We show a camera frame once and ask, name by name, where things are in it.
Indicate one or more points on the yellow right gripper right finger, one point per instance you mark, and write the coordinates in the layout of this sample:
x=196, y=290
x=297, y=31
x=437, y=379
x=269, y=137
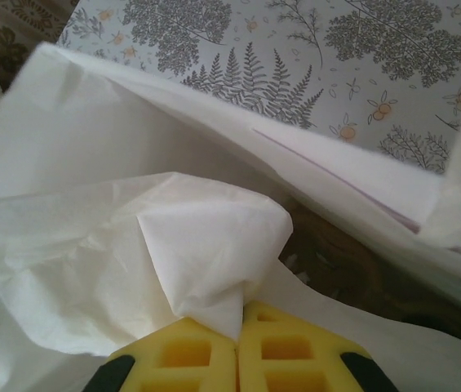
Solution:
x=291, y=355

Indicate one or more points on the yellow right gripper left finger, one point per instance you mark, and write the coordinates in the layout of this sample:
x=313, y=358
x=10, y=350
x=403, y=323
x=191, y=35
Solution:
x=181, y=359

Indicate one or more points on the white paper napkin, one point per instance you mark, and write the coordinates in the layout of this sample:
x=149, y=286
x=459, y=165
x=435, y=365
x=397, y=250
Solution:
x=197, y=253

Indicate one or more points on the pastel paper takeout bag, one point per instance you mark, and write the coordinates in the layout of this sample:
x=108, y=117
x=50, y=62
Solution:
x=91, y=122

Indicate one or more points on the brown cardboard cup carrier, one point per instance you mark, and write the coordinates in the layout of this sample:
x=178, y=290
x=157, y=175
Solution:
x=356, y=253

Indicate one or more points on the floral patterned table cover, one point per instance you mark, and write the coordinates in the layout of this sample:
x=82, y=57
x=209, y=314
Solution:
x=295, y=41

